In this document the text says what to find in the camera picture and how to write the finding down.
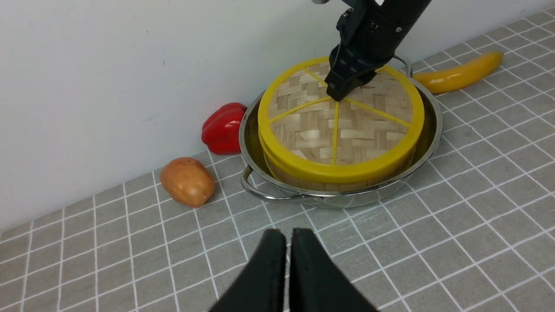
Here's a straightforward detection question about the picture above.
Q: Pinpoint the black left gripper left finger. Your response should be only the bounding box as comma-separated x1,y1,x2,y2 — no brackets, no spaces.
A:
210,229,286,312

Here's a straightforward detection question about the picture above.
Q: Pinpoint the stainless steel pot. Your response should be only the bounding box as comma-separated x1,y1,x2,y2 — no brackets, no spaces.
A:
238,55,443,209

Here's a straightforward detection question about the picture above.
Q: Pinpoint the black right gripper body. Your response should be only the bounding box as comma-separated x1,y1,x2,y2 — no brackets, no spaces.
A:
330,0,430,72

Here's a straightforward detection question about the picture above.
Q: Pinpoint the yellow bamboo steamer basket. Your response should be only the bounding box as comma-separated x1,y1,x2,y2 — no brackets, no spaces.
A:
261,142,417,192

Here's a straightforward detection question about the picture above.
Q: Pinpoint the brown toy potato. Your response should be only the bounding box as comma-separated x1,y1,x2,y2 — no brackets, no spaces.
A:
159,157,215,208

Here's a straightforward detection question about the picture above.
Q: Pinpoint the yellow toy banana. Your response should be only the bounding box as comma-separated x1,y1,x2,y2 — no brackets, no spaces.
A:
412,51,505,94

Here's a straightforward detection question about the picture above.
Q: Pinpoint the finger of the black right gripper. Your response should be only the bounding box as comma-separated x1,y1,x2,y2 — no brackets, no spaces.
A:
325,61,377,101

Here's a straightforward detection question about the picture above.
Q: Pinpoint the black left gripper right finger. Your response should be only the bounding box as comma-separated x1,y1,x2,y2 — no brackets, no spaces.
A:
290,228,377,312

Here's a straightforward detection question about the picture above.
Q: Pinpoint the yellow woven bamboo steamer lid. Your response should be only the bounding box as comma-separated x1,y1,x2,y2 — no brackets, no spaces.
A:
258,57,424,164

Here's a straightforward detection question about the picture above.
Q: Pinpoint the red toy bell pepper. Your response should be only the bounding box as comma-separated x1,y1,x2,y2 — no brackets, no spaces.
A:
201,102,247,155

